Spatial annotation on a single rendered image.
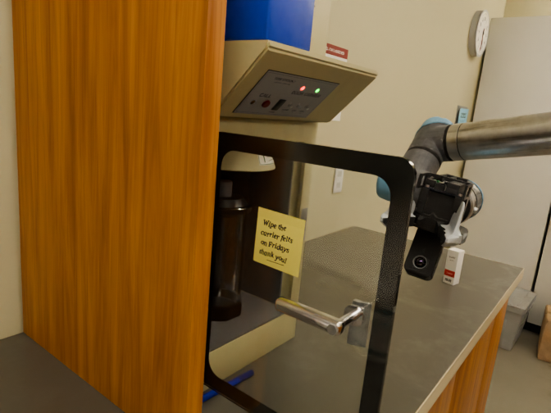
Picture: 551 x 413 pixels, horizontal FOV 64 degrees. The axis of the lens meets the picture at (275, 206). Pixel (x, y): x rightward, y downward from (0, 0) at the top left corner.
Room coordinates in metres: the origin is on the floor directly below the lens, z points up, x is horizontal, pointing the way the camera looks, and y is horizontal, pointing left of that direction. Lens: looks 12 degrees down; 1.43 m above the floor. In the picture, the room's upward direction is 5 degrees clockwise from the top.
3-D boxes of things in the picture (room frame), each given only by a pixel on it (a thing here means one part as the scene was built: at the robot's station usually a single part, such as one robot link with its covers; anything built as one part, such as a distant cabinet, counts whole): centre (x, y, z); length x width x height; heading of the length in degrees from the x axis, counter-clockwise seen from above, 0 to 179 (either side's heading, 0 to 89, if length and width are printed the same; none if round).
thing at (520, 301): (2.99, -1.53, 0.17); 0.60 x 0.42 x 0.33; 51
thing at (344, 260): (0.55, -0.02, 1.19); 0.30 x 0.01 x 0.40; 53
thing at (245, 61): (0.74, -0.02, 1.46); 0.32 x 0.12 x 0.10; 143
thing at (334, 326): (0.48, -0.06, 1.20); 0.10 x 0.05 x 0.03; 53
